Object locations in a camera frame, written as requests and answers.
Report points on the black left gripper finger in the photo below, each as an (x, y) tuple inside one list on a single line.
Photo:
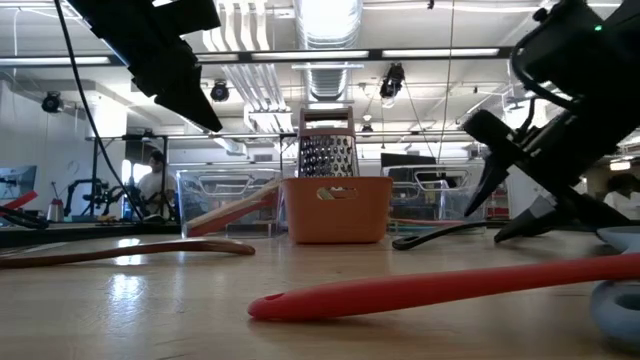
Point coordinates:
[(190, 102)]

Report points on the red slotted spatula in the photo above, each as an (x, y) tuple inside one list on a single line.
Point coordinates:
[(225, 222)]

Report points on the clear plastic bin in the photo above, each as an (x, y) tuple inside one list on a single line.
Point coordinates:
[(215, 195), (425, 200)]

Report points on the black overhead light bar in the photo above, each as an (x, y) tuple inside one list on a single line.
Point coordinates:
[(375, 53)]

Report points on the orange plastic bin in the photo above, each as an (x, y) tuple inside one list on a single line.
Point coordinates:
[(335, 220)]

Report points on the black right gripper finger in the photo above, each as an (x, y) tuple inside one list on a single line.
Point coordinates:
[(545, 217), (492, 177)]

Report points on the person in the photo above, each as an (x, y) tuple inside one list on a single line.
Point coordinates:
[(622, 200), (155, 187)]

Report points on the silver ventilation duct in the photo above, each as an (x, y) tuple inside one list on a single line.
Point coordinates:
[(327, 25)]

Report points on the blue-grey silicone spoon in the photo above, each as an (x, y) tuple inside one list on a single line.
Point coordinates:
[(617, 315)]

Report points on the red bar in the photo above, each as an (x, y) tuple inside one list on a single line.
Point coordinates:
[(22, 199)]

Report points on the black ceiling spotlight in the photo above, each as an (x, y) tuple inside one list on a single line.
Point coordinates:
[(52, 102), (220, 92), (392, 82)]

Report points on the brown wooden spoon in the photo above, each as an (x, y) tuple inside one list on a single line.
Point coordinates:
[(200, 246)]

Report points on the black table frame rail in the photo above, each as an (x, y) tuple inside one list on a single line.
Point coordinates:
[(100, 231)]

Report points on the silver kettle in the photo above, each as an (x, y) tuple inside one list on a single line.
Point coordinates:
[(55, 212)]

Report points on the black metal frame stand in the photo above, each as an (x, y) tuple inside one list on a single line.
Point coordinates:
[(94, 175)]

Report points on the white square column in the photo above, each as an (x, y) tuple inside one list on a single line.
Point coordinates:
[(520, 195)]

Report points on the black flat screen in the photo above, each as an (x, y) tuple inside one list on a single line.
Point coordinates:
[(407, 160)]

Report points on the black background robot arm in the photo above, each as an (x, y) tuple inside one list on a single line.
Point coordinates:
[(95, 187)]

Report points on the red silicone spoon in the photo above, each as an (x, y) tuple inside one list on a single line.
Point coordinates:
[(400, 295)]

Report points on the computer monitor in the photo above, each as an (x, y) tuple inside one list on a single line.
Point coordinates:
[(17, 180)]

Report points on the pink metal box grater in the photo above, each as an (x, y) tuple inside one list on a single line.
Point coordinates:
[(327, 155)]

